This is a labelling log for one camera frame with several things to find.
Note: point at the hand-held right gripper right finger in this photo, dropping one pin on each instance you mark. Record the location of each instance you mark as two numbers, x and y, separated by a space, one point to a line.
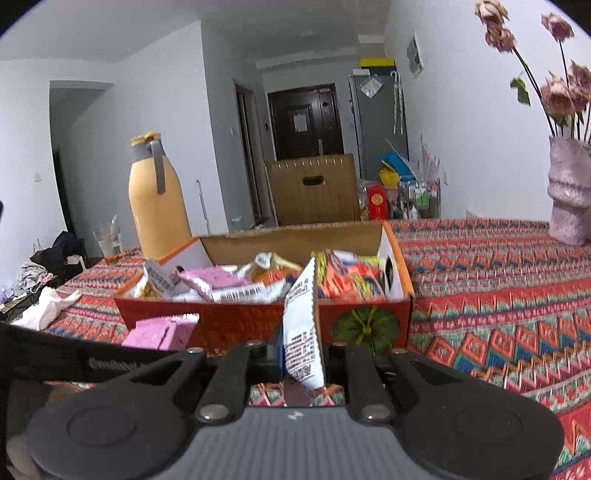
344 364

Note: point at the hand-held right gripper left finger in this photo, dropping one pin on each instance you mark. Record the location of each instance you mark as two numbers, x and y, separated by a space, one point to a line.
277 353

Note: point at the white crimped snack packet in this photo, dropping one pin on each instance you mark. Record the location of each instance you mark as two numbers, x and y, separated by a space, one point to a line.
302 323

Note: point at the orange cardboard box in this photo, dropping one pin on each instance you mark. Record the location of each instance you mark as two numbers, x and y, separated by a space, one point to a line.
249 323

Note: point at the pile of assorted snack packets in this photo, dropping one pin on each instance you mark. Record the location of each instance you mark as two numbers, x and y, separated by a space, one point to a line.
258 277

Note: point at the pink snack packet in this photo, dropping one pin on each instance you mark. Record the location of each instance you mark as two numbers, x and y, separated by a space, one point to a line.
159 332

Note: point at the white crumpled cloth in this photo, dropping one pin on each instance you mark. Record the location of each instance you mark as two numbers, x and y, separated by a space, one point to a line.
44 307

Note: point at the pile of clothes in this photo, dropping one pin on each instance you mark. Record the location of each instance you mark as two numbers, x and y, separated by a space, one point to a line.
25 279

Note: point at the black bag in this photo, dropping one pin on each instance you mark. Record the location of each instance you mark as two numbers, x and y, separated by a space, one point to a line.
64 254

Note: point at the drinking glass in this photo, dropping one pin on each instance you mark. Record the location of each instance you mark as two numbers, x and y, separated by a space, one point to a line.
109 244

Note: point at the thin white pole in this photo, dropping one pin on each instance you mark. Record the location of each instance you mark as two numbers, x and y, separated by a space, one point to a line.
204 207

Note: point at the red gift box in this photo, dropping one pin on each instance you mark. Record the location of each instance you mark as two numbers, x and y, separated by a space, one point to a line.
377 201

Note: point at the yellow thermos jug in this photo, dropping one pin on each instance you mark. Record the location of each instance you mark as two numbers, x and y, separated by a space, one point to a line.
157 212

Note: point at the yellow bag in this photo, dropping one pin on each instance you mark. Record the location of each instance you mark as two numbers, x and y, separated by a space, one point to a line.
389 177

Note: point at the side door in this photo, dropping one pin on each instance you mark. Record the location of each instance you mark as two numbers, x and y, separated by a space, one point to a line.
247 152

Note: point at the blue plastic item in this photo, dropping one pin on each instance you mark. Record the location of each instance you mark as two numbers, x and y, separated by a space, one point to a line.
395 164

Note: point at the pink translucent plastic piece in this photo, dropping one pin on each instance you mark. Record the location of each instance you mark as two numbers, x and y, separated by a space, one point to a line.
431 157

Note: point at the dark entrance door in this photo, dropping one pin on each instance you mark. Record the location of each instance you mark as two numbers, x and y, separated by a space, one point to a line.
304 120

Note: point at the grey refrigerator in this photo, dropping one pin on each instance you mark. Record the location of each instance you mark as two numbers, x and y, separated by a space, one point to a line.
376 129

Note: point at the white folded umbrella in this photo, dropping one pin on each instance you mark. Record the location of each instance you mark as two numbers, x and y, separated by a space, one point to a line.
397 101

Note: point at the clear plastic bag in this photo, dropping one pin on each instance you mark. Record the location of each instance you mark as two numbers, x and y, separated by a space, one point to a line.
371 86

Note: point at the pink textured vase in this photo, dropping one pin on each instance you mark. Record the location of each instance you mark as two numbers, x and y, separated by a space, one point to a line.
570 194

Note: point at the yellow box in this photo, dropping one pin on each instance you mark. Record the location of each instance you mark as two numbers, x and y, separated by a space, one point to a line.
377 63

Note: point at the dried pink roses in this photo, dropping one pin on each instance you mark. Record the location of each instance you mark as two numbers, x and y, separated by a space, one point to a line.
558 92

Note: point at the wall panel box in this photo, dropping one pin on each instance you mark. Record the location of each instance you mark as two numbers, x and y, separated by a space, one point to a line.
414 54

